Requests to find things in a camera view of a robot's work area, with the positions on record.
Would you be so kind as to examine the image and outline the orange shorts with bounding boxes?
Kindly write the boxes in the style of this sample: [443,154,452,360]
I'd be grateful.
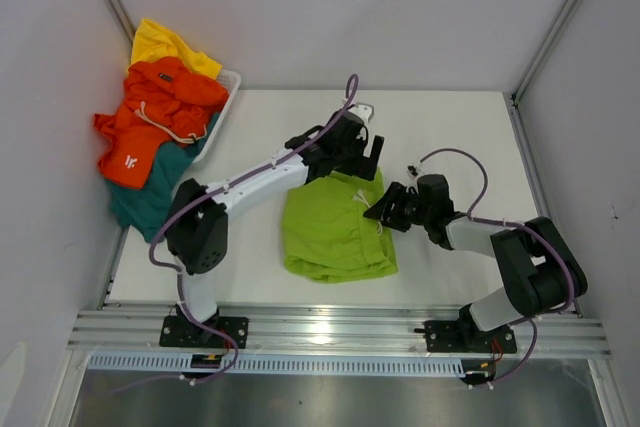
[93,56,229,190]

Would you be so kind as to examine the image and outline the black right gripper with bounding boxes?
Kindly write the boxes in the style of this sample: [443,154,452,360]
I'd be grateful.
[363,181,432,232]

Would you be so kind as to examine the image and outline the aluminium corner post right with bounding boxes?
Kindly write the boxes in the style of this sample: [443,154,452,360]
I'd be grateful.
[510,0,584,107]

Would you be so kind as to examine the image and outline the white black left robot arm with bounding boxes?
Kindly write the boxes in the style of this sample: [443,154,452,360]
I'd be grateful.
[164,103,384,347]

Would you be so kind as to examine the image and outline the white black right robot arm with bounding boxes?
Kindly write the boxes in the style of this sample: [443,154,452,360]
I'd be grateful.
[364,174,588,351]

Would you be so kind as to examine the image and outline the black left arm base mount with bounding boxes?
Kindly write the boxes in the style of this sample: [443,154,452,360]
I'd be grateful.
[158,311,250,351]

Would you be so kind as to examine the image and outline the teal shorts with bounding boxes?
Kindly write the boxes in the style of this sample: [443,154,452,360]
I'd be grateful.
[105,132,211,243]

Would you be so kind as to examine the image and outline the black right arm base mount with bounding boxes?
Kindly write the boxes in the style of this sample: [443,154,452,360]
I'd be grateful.
[413,314,517,354]

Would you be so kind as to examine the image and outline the aluminium frame rail front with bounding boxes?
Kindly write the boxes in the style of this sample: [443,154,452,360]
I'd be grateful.
[67,303,612,360]

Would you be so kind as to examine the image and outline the lime green shorts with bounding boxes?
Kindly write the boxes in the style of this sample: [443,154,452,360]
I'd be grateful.
[281,170,399,284]

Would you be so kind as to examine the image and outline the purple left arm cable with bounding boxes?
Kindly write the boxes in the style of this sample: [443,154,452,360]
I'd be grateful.
[107,73,360,394]

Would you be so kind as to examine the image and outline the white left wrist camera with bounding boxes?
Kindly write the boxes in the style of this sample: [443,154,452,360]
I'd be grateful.
[347,102,375,125]

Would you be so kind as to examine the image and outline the white plastic laundry basket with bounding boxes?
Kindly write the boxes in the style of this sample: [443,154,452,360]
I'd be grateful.
[191,68,242,170]

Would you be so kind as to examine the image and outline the yellow shorts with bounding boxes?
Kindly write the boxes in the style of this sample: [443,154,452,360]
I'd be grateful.
[130,18,222,79]

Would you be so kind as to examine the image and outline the white slotted cable duct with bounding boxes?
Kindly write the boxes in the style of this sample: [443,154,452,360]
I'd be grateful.
[88,351,465,378]

